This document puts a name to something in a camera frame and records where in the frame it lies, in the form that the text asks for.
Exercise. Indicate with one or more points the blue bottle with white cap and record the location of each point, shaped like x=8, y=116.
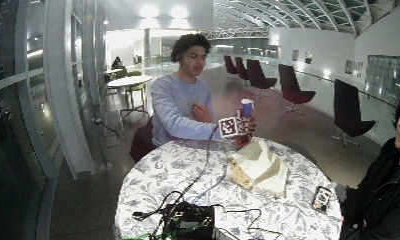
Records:
x=247, y=108

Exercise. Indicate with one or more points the white marker cube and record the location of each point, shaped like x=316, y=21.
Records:
x=228, y=127

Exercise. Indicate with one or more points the person in light blue sweater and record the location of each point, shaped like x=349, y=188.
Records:
x=175, y=103

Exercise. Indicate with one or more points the white and beige folded cloth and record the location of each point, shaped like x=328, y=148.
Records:
x=260, y=166

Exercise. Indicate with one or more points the dark red swivel chair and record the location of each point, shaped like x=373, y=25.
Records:
x=229, y=66
x=293, y=88
x=240, y=69
x=258, y=76
x=348, y=111

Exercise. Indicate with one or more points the dark seat chair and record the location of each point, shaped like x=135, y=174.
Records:
x=141, y=142

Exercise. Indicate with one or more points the green chair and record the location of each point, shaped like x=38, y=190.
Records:
x=136, y=87

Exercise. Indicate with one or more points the floral blue white tablecloth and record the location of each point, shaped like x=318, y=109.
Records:
x=164, y=176

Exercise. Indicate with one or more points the white round table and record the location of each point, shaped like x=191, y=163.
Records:
x=128, y=81

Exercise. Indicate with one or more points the black smartphone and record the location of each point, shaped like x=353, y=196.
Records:
x=321, y=199

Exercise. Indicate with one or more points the black electronics box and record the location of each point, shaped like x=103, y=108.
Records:
x=191, y=220

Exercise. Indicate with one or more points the white curved column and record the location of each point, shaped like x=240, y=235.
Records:
x=64, y=93

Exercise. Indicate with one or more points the small wall picture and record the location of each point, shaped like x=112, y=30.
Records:
x=294, y=55
x=308, y=57

